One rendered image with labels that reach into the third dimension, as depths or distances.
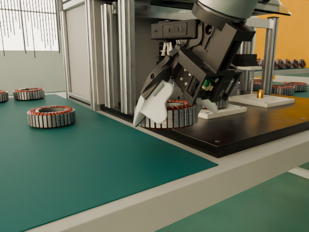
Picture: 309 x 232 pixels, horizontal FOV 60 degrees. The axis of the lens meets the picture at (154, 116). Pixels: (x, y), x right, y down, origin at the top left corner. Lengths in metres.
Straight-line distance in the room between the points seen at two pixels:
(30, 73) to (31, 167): 6.60
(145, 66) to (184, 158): 0.50
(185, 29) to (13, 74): 6.66
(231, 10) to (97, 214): 0.28
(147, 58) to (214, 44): 0.57
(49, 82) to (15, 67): 0.81
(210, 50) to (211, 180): 0.18
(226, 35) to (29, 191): 0.31
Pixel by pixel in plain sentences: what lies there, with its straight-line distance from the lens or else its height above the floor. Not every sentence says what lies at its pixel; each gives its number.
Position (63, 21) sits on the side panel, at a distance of 1.07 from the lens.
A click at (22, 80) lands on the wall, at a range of 7.01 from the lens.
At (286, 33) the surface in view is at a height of 1.21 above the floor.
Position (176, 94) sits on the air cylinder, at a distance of 0.82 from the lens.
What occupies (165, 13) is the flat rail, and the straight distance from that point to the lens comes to 0.76.
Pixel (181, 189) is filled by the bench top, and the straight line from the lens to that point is 0.37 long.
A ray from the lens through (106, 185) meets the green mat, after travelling 0.37.
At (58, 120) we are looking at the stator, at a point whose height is 0.77.
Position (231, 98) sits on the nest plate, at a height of 0.78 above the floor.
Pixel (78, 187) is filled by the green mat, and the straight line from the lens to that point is 0.38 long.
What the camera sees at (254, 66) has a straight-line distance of 0.96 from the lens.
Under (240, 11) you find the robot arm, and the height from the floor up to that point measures 0.97.
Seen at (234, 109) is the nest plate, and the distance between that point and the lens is 0.72.
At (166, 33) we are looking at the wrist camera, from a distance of 0.43.
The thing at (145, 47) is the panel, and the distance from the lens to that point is 0.90.
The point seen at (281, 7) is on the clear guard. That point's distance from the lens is 0.72.
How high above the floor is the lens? 0.92
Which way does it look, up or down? 13 degrees down
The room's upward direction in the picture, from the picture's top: straight up
